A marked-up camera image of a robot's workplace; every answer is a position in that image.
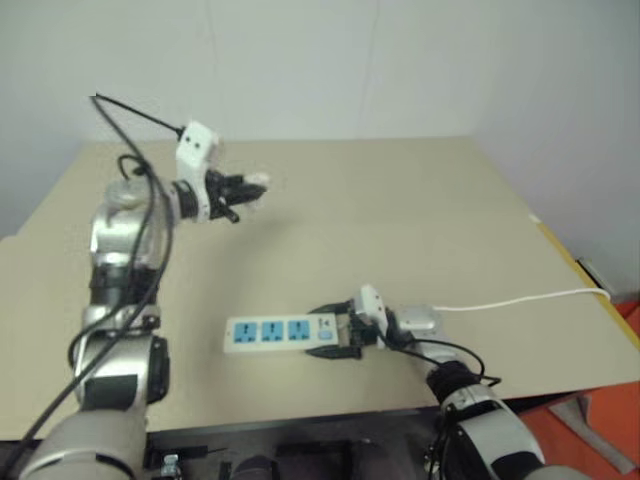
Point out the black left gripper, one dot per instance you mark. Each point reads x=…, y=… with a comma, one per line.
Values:
x=218, y=189

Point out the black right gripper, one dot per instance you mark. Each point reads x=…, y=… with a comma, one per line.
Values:
x=358, y=330

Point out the white power strip blue sockets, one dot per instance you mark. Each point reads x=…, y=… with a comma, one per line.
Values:
x=272, y=332

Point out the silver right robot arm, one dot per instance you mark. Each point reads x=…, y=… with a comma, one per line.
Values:
x=480, y=415

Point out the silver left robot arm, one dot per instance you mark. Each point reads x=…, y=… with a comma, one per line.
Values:
x=117, y=350

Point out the dark rounded shape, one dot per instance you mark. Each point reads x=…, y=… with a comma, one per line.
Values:
x=256, y=469

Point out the small silver metal fitting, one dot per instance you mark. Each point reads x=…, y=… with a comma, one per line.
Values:
x=170, y=465

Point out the grey metal floor stand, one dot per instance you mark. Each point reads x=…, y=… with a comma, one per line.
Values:
x=590, y=432

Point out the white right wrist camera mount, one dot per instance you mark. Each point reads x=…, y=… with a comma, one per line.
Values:
x=372, y=304

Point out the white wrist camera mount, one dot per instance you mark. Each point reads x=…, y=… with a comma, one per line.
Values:
x=372, y=304
x=194, y=147

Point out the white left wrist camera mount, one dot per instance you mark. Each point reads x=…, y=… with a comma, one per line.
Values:
x=194, y=147

